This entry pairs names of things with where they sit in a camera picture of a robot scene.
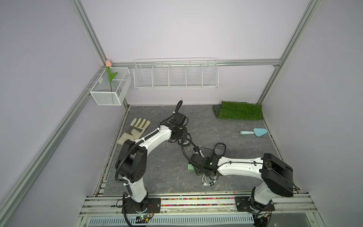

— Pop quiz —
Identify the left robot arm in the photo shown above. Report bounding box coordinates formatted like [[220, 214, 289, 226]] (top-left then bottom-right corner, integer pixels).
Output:
[[114, 100, 192, 206]]

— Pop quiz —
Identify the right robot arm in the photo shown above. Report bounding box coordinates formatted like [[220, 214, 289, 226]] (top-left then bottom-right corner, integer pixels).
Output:
[[187, 153, 294, 205]]

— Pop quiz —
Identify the beige work glove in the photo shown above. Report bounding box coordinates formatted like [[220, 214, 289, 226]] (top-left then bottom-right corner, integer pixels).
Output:
[[117, 118, 151, 145]]

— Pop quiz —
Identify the green artificial grass mat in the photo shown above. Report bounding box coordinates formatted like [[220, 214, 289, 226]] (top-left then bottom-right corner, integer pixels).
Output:
[[212, 101, 264, 121]]

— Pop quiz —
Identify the teal garden trowel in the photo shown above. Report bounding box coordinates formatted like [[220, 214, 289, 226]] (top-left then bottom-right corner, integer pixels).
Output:
[[240, 128, 268, 137]]

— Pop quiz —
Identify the white mesh box basket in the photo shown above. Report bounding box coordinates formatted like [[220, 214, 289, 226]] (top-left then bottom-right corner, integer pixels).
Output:
[[90, 67, 132, 106]]

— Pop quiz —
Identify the artificial pink tulip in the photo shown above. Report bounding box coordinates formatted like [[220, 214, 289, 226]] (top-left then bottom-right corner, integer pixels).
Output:
[[105, 60, 118, 92]]

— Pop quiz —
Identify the white coiled cable bottom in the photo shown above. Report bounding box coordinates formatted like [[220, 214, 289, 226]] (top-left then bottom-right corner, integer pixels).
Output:
[[202, 173, 217, 187]]

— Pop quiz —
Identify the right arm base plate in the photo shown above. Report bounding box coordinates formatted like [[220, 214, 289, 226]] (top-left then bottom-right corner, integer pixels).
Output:
[[235, 196, 275, 214]]

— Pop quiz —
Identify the white wire shelf basket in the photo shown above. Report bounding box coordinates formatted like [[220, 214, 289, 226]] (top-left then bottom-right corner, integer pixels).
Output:
[[133, 58, 219, 89]]

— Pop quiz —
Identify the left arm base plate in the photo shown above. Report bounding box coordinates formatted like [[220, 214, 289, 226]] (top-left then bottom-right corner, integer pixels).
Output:
[[124, 197, 161, 214]]

